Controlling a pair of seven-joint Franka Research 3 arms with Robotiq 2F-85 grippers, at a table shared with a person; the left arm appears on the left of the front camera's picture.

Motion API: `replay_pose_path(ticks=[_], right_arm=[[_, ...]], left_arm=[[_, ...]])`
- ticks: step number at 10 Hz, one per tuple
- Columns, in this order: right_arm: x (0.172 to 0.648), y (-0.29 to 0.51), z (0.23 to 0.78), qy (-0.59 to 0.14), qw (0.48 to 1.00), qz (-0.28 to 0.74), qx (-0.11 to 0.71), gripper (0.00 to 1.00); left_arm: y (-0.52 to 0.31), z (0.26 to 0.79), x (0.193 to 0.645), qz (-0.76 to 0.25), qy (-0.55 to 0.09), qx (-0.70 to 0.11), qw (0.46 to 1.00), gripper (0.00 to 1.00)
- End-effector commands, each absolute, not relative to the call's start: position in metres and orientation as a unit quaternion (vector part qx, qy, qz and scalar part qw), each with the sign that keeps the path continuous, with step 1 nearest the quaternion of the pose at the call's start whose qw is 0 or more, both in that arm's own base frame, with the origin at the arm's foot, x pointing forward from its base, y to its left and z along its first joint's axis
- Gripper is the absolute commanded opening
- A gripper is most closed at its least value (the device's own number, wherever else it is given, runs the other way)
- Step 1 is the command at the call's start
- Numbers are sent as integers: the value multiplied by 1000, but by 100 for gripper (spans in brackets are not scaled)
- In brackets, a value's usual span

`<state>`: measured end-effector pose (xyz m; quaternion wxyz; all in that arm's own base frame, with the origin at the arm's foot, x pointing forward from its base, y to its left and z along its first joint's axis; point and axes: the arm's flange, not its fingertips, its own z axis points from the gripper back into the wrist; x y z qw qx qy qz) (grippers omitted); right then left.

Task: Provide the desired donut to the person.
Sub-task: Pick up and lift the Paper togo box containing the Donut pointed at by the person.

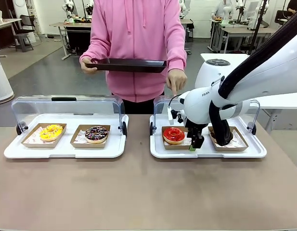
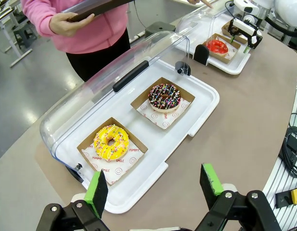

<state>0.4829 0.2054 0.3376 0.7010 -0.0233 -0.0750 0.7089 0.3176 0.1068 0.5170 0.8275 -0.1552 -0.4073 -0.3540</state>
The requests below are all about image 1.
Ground white desk with bag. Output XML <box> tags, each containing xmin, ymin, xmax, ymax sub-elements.
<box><xmin>0</xmin><ymin>9</ymin><xmax>23</xmax><ymax>58</ymax></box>

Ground person right hand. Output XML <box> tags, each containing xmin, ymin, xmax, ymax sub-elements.
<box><xmin>80</xmin><ymin>57</ymin><xmax>98</xmax><ymax>74</ymax></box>

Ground person left forearm pink sleeve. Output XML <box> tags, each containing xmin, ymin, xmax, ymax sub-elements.
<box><xmin>166</xmin><ymin>45</ymin><xmax>188</xmax><ymax>73</ymax></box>

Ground red glazed donut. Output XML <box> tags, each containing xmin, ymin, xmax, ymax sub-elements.
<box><xmin>163</xmin><ymin>127</ymin><xmax>186</xmax><ymax>145</ymax></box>

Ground background person dark clothes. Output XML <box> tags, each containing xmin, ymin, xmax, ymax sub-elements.
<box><xmin>286</xmin><ymin>0</ymin><xmax>297</xmax><ymax>15</ymax></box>

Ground grey desk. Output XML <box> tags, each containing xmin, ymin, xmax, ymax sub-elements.
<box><xmin>49</xmin><ymin>21</ymin><xmax>92</xmax><ymax>61</ymax></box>

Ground person torso pink hoodie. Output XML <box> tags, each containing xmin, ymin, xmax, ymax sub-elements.
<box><xmin>90</xmin><ymin>0</ymin><xmax>187</xmax><ymax>115</ymax></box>

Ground black braided cable sleeve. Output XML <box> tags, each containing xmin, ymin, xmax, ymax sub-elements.
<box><xmin>209</xmin><ymin>0</ymin><xmax>297</xmax><ymax>147</ymax></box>

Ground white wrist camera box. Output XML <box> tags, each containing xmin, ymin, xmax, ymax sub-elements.
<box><xmin>166</xmin><ymin>107</ymin><xmax>185</xmax><ymax>126</ymax></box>

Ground thin black camera cable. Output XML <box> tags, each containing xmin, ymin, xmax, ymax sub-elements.
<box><xmin>168</xmin><ymin>94</ymin><xmax>182</xmax><ymax>109</ymax></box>

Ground person right forearm pink sleeve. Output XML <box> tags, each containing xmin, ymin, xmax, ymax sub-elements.
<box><xmin>79</xmin><ymin>40</ymin><xmax>108</xmax><ymax>63</ymax></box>

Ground black office chair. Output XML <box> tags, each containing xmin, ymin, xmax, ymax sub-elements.
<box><xmin>13</xmin><ymin>14</ymin><xmax>36</xmax><ymax>52</ymax></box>

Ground white round pedestal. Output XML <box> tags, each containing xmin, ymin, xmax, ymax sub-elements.
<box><xmin>0</xmin><ymin>47</ymin><xmax>15</xmax><ymax>104</ymax></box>

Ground black cabinet under desk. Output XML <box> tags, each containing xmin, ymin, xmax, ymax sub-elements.
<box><xmin>66</xmin><ymin>26</ymin><xmax>91</xmax><ymax>53</ymax></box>

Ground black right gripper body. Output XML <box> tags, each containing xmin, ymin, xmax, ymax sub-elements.
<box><xmin>185</xmin><ymin>119</ymin><xmax>204</xmax><ymax>139</ymax></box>

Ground chocolate rainbow sprinkle donut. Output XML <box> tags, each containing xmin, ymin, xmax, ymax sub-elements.
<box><xmin>84</xmin><ymin>125</ymin><xmax>109</xmax><ymax>144</ymax></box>

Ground plain chocolate donut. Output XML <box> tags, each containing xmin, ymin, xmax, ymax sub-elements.
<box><xmin>209</xmin><ymin>127</ymin><xmax>233</xmax><ymax>145</ymax></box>

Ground grey workbench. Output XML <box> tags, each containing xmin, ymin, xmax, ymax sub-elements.
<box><xmin>209</xmin><ymin>19</ymin><xmax>284</xmax><ymax>53</ymax></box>

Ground yellow sprinkle donut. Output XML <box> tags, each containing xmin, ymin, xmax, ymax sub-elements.
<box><xmin>39</xmin><ymin>124</ymin><xmax>64</xmax><ymax>142</ymax></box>

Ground cardboard donut box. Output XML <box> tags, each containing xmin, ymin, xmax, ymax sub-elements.
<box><xmin>207</xmin><ymin>126</ymin><xmax>249</xmax><ymax>152</ymax></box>
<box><xmin>161</xmin><ymin>125</ymin><xmax>194</xmax><ymax>151</ymax></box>
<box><xmin>70</xmin><ymin>124</ymin><xmax>111</xmax><ymax>149</ymax></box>
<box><xmin>21</xmin><ymin>123</ymin><xmax>67</xmax><ymax>148</ymax></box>

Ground white display tray base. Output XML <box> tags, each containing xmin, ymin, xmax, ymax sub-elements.
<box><xmin>150</xmin><ymin>113</ymin><xmax>268</xmax><ymax>159</ymax></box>
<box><xmin>3</xmin><ymin>113</ymin><xmax>129</xmax><ymax>159</ymax></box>

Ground dark brown serving tray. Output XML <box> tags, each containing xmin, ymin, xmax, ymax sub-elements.
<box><xmin>85</xmin><ymin>57</ymin><xmax>168</xmax><ymax>74</ymax></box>

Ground person left hand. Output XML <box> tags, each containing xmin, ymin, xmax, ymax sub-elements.
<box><xmin>165</xmin><ymin>69</ymin><xmax>188</xmax><ymax>97</ymax></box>

